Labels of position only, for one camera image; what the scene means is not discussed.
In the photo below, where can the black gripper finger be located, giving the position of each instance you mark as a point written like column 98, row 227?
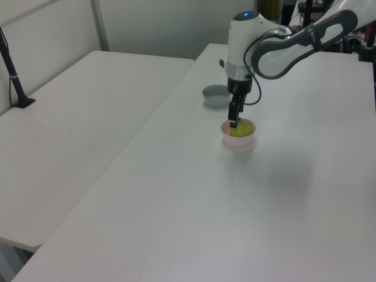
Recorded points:
column 233, row 114
column 241, row 103

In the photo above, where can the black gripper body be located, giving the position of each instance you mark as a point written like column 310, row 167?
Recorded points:
column 239, row 85

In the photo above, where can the green pear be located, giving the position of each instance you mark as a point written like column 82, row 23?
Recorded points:
column 244, row 130

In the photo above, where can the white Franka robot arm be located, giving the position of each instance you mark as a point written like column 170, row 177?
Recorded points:
column 243, row 44

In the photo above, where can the grey plastic bowl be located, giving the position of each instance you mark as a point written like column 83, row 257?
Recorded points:
column 214, row 101

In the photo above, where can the pink plastic bowl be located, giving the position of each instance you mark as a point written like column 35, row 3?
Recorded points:
column 235, row 141

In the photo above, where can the yellow background panel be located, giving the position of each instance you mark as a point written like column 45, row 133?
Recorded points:
column 268, row 10

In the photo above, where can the white side table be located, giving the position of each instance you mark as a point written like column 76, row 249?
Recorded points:
column 73, row 132

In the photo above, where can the black pole clamp mount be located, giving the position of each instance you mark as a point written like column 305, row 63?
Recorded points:
column 365, row 54

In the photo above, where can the grey metal partition post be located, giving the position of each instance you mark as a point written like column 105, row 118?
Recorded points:
column 100, row 26

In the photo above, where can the black camera stand pole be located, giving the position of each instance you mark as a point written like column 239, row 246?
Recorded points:
column 16, row 82

